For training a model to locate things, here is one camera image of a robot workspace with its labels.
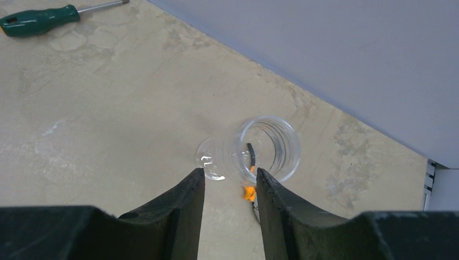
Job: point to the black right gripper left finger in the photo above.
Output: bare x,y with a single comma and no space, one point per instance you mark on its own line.
167,227

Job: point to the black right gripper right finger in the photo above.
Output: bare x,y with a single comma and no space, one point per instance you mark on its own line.
294,228

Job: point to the clear tall flute glass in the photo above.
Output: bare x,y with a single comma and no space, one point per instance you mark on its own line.
236,151

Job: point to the orange black pliers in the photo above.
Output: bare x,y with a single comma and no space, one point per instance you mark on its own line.
250,191

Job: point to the small dark object behind goblet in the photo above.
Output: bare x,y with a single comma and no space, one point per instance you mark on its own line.
36,22

